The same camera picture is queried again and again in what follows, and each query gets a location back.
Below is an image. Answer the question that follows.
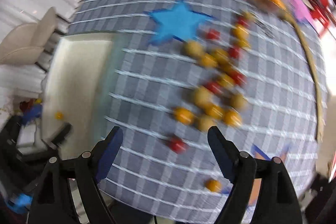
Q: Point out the yellow cherry tomato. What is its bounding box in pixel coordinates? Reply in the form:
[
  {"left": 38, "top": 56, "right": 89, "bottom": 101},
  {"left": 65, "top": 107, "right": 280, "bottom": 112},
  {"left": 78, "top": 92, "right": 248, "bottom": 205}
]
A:
[
  {"left": 173, "top": 107, "right": 195, "bottom": 126},
  {"left": 204, "top": 102, "right": 224, "bottom": 119},
  {"left": 198, "top": 53, "right": 218, "bottom": 68},
  {"left": 222, "top": 109, "right": 242, "bottom": 127}
]

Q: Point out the red cherry tomato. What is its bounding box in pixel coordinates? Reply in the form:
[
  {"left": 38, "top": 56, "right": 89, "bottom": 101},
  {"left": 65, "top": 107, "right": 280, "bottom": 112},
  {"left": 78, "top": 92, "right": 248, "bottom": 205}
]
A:
[
  {"left": 205, "top": 28, "right": 221, "bottom": 41},
  {"left": 169, "top": 136, "right": 187, "bottom": 154},
  {"left": 205, "top": 81, "right": 223, "bottom": 96}
]

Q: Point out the yellow tomato in tray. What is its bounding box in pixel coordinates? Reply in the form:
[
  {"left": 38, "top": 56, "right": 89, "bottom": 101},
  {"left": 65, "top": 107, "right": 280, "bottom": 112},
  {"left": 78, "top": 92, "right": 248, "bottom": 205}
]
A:
[{"left": 54, "top": 111, "right": 64, "bottom": 120}]

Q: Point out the white rectangular tray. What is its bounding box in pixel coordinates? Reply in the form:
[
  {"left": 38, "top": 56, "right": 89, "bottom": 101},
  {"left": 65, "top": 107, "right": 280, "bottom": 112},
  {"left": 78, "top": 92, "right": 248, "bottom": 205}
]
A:
[{"left": 41, "top": 32, "right": 116, "bottom": 159}]

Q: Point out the beige chair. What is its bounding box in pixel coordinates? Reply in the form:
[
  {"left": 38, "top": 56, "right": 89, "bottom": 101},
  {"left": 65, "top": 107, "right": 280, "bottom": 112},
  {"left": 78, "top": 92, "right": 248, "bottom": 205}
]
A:
[{"left": 0, "top": 7, "right": 57, "bottom": 66}]

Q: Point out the grey checkered star tablecloth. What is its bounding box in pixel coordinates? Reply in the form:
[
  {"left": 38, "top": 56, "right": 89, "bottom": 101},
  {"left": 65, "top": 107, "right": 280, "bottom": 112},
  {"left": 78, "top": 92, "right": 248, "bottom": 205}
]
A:
[{"left": 69, "top": 0, "right": 318, "bottom": 223}]

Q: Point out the long wooden stick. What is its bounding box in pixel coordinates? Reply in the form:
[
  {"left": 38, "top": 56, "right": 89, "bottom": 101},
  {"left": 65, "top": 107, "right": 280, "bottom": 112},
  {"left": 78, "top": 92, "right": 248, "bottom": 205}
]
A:
[{"left": 278, "top": 7, "right": 326, "bottom": 143}]

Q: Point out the red plastic stool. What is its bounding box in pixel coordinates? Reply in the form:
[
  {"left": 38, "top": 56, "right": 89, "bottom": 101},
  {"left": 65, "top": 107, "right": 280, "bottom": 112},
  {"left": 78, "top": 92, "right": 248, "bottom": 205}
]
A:
[{"left": 308, "top": 0, "right": 335, "bottom": 38}]

